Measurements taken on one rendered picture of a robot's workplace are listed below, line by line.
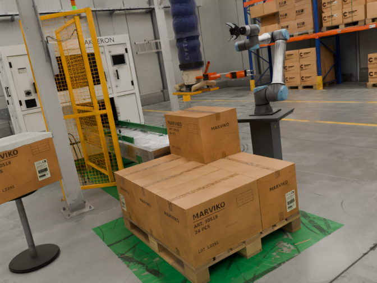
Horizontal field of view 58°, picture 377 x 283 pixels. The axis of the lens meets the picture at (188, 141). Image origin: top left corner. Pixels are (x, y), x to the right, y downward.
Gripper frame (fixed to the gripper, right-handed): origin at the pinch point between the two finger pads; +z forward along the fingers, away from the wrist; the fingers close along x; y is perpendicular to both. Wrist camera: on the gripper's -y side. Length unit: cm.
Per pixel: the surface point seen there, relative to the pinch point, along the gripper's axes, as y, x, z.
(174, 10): 23.9, 24.2, 33.7
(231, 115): -4, -70, 10
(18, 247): 98, -158, 190
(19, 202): 61, -106, 181
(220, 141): -4, -89, 24
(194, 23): 15.5, 11.5, 20.5
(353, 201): -68, -158, -62
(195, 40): 17.2, -2.0, 21.2
